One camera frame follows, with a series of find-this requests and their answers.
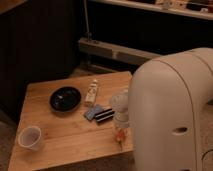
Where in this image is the clear plastic cup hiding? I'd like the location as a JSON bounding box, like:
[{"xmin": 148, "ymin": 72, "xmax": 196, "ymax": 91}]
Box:
[{"xmin": 18, "ymin": 126, "xmax": 43, "ymax": 151}]

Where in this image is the wooden table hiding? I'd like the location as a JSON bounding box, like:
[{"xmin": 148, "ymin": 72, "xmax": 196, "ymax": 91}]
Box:
[{"xmin": 8, "ymin": 72, "xmax": 133, "ymax": 171}]

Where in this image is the wall shelf with items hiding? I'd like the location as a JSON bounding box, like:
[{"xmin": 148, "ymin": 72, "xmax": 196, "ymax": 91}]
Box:
[{"xmin": 89, "ymin": 0, "xmax": 213, "ymax": 21}]

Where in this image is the white tube bottle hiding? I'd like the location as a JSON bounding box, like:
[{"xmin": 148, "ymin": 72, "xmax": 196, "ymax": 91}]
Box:
[{"xmin": 85, "ymin": 79, "xmax": 98, "ymax": 107}]

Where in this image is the black round bowl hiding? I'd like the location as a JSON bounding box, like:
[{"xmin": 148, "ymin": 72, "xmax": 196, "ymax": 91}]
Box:
[{"xmin": 49, "ymin": 87, "xmax": 81, "ymax": 112}]

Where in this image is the small blue sponge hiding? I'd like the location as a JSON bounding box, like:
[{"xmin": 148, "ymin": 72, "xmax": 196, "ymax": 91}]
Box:
[{"xmin": 84, "ymin": 104, "xmax": 103, "ymax": 121}]

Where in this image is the metal pole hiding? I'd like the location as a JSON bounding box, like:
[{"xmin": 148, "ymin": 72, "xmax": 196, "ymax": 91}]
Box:
[{"xmin": 83, "ymin": 0, "xmax": 91, "ymax": 40}]

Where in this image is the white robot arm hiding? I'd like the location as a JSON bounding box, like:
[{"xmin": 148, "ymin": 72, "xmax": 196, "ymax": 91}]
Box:
[{"xmin": 109, "ymin": 48, "xmax": 213, "ymax": 171}]

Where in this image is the black striped box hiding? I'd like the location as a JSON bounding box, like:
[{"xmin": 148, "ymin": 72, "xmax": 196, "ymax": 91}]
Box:
[{"xmin": 95, "ymin": 109, "xmax": 115, "ymax": 123}]

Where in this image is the grey baseboard rail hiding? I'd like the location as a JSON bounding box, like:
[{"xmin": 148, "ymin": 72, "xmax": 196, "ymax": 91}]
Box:
[{"xmin": 78, "ymin": 37, "xmax": 160, "ymax": 65}]

